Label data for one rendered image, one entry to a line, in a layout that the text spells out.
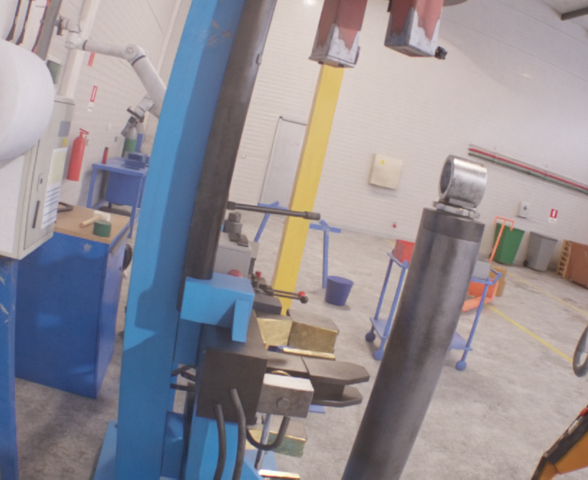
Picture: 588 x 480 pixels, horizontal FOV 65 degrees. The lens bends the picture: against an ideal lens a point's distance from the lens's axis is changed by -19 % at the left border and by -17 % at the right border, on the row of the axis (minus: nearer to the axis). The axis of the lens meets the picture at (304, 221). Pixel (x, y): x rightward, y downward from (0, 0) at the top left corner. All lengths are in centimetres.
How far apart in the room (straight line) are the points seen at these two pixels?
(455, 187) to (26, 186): 120
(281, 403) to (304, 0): 1188
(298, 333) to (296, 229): 236
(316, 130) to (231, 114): 279
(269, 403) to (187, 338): 37
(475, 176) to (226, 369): 92
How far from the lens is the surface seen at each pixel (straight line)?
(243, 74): 137
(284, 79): 1242
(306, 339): 187
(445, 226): 164
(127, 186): 844
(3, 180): 129
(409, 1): 147
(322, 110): 414
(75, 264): 280
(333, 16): 176
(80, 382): 305
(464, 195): 168
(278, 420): 216
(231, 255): 189
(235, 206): 168
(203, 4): 152
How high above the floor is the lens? 155
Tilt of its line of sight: 7 degrees down
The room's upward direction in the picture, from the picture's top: 13 degrees clockwise
